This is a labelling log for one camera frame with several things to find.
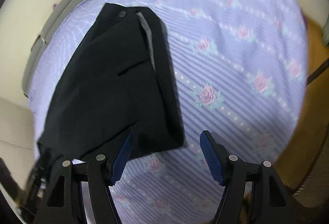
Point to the bed with lilac sheet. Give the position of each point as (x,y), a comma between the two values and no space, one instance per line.
(231,72)

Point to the dark rod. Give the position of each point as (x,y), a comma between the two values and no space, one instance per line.
(317,71)

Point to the black pants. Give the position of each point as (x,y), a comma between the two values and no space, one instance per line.
(108,85)

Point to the grey padded headboard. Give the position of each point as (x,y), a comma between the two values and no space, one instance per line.
(51,23)

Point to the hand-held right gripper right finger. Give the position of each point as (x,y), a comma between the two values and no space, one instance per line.
(210,156)

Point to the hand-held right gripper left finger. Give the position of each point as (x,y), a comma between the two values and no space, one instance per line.
(122,156)

